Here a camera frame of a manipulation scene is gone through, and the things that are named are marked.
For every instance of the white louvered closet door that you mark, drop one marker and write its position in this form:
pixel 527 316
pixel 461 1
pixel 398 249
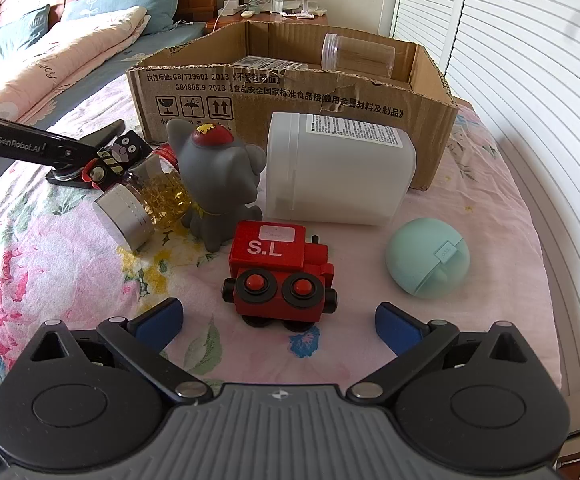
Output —
pixel 430 0
pixel 520 85

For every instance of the mint green round case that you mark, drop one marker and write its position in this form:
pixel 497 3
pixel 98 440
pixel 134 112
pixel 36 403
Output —
pixel 420 260

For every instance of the capsule bottle silver cap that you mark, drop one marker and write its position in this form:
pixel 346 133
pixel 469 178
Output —
pixel 165 195

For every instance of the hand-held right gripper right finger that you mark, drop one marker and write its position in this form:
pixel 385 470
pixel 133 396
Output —
pixel 395 325

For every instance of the black toy train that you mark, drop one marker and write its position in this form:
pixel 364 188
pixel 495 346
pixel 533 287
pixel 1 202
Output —
pixel 125 152

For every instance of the brown cardboard box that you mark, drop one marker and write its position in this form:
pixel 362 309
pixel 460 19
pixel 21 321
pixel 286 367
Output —
pixel 270 95

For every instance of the white charger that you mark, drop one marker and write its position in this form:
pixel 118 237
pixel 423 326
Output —
pixel 230 7

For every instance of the pink floral bed sheet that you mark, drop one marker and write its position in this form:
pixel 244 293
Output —
pixel 70 285

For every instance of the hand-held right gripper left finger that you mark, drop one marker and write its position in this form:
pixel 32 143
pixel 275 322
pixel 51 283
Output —
pixel 160 320

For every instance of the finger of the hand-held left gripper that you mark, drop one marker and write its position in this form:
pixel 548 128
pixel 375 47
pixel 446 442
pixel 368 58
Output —
pixel 102 135
pixel 20 142

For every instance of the grey cat figurine red hat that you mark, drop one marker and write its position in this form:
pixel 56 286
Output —
pixel 220 180

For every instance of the wooden nightstand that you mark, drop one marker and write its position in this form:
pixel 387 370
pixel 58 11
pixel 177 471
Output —
pixel 230 21

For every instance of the flat labelled packet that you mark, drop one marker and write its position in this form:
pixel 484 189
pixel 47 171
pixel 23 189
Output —
pixel 275 64

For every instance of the pink quilt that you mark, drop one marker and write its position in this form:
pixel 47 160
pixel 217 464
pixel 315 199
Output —
pixel 70 55

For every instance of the white plastic jar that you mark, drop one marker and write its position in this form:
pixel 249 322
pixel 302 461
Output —
pixel 335 180

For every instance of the small blue pillow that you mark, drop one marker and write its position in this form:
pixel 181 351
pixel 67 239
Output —
pixel 20 35

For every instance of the clear plastic jar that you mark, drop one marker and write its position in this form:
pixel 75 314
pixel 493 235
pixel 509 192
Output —
pixel 360 57

